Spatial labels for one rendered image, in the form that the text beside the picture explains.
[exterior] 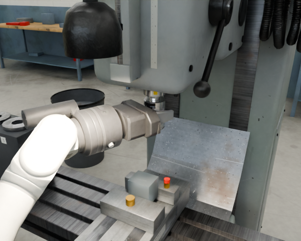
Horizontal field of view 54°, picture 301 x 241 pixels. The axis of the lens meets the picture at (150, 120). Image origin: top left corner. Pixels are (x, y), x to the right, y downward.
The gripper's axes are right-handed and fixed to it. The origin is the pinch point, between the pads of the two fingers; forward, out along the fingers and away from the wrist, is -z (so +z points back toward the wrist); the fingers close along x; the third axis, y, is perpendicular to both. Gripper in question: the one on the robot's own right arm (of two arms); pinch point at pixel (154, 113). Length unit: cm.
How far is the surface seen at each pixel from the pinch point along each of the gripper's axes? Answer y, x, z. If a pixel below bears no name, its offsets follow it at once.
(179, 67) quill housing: -13.1, -11.7, 3.9
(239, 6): -21.9, -3.2, -21.4
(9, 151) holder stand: 20, 40, 24
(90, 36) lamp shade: -20.0, -16.6, 22.2
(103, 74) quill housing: -9.9, 2.1, 10.9
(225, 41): -15.0, -5.9, -14.4
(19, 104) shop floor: 123, 378, -52
